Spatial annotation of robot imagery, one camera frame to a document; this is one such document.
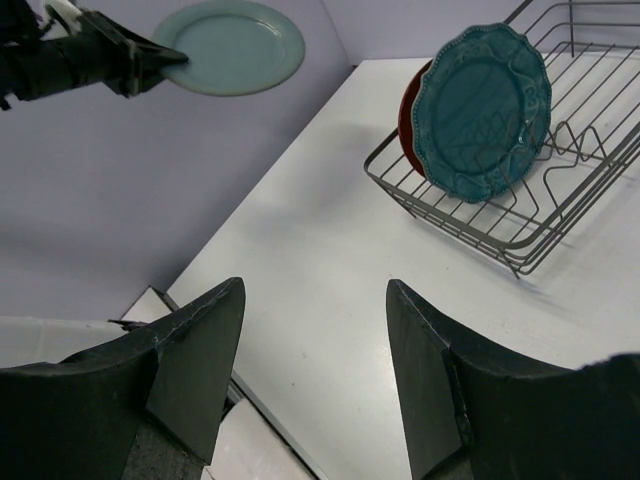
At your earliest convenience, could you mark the teal embossed plate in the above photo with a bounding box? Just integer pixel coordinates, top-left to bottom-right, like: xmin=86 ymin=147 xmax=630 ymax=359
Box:
xmin=410 ymin=23 xmax=552 ymax=204

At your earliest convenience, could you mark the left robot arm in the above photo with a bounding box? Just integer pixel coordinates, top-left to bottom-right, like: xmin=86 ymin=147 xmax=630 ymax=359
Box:
xmin=1 ymin=1 xmax=188 ymax=111

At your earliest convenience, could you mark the wire dish rack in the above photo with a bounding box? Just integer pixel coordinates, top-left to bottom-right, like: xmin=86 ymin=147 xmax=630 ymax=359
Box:
xmin=363 ymin=0 xmax=640 ymax=279

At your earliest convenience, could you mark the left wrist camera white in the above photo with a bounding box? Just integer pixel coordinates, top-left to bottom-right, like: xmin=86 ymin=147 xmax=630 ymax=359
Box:
xmin=43 ymin=0 xmax=83 ymax=33

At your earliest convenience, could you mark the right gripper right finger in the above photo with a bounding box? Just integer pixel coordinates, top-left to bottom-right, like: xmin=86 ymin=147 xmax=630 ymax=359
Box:
xmin=386 ymin=279 xmax=639 ymax=479

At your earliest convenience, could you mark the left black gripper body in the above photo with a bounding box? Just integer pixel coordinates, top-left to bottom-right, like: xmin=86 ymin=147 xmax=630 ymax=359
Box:
xmin=14 ymin=9 xmax=128 ymax=99

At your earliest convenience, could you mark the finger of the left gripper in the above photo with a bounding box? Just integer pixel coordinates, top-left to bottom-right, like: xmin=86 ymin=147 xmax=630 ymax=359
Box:
xmin=127 ymin=64 xmax=165 ymax=98
xmin=122 ymin=28 xmax=189 ymax=68

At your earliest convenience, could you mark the red plate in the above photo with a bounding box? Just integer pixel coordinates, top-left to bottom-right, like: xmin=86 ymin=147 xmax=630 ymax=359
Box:
xmin=397 ymin=61 xmax=432 ymax=178

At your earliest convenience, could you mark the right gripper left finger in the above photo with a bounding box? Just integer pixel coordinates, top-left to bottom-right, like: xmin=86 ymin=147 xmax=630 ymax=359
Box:
xmin=1 ymin=277 xmax=246 ymax=479

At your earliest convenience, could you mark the light green plate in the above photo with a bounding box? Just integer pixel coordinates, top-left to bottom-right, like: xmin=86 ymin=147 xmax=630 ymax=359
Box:
xmin=152 ymin=1 xmax=306 ymax=97

